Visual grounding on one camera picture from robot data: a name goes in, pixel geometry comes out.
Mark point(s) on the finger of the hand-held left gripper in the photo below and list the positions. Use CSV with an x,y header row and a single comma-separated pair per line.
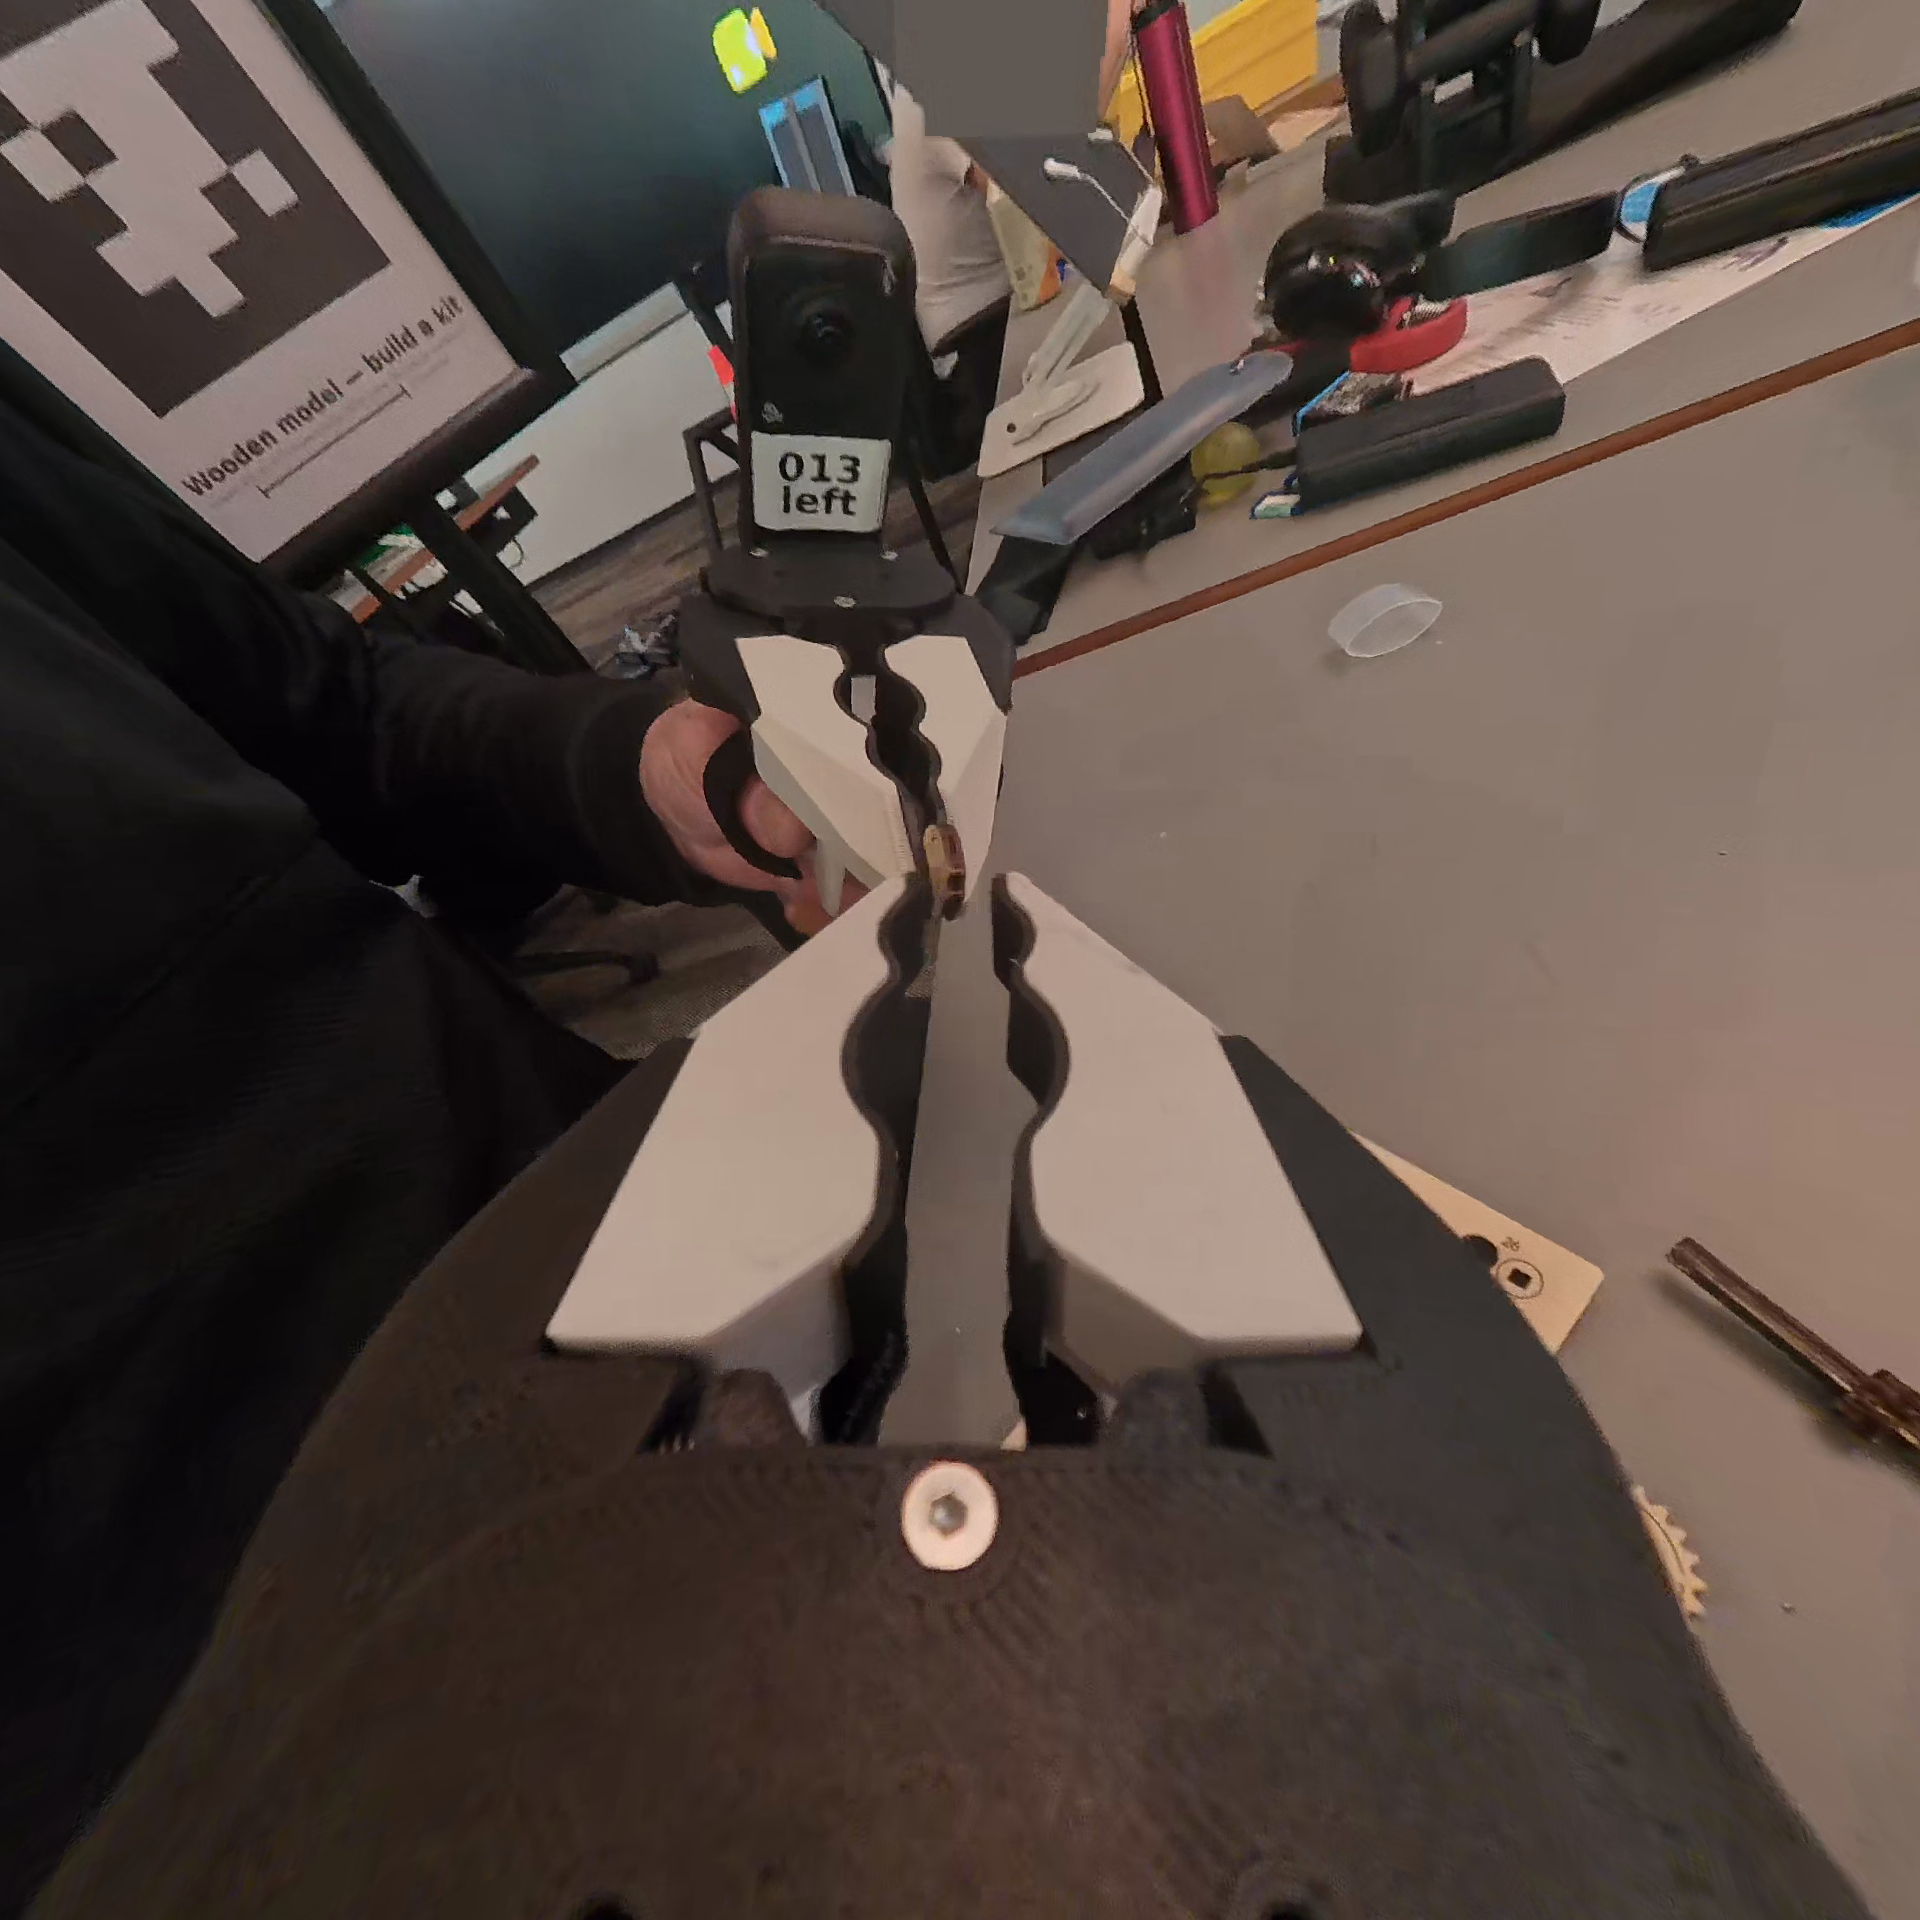
x,y
818,735
968,735

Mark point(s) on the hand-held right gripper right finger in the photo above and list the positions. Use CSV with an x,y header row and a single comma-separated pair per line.
x,y
1201,1200

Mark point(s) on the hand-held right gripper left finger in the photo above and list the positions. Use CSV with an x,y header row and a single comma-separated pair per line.
x,y
720,1200

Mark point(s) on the small round wooden disc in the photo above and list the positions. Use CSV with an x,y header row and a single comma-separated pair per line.
x,y
944,869

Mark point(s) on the wooden parts sheet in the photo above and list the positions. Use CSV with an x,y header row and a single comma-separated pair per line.
x,y
1529,1276

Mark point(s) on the wooden wheel axle assembly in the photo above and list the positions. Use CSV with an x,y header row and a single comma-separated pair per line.
x,y
1785,1343

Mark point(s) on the person's left forearm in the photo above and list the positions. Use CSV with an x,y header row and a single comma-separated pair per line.
x,y
510,750

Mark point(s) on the person's left hand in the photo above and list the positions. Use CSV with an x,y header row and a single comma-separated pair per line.
x,y
681,797

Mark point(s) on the black flat board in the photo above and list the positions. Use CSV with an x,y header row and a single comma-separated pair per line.
x,y
1066,195

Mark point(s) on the black monitor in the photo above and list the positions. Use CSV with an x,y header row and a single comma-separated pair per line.
x,y
600,149

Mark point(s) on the blue grey plastic lid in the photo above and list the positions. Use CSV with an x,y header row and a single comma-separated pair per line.
x,y
1141,451

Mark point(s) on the yellow green ball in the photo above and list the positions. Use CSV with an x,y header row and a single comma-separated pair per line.
x,y
1229,463

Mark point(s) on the framed marker sign board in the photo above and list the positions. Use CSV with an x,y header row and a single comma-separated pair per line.
x,y
299,376

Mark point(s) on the yellow box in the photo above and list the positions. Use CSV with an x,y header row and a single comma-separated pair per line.
x,y
1259,61

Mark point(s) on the black headset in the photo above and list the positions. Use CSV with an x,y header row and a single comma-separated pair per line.
x,y
1350,263

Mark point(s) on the black long pouch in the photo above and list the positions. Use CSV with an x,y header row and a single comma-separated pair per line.
x,y
1785,188
1424,429

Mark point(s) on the red coiled band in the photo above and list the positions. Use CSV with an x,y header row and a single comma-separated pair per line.
x,y
1410,332

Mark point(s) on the black dumbbell rack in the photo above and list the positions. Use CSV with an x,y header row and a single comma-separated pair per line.
x,y
1501,77

